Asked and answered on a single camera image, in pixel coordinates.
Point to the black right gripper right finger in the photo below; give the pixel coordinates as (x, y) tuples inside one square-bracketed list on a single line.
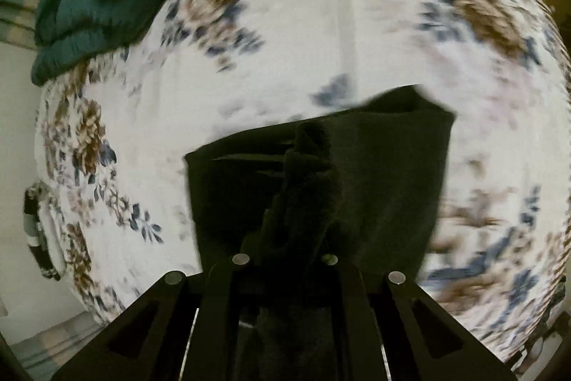
[(388, 328)]

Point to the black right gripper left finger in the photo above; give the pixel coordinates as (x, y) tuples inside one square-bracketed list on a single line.
[(182, 328)]

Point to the black white-striped small garment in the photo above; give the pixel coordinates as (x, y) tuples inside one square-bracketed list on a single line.
[(363, 184)]

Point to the black object beside bed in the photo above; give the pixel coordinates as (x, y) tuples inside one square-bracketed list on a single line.
[(35, 235)]

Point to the floral white bed cover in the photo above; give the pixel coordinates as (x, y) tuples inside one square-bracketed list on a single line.
[(113, 129)]

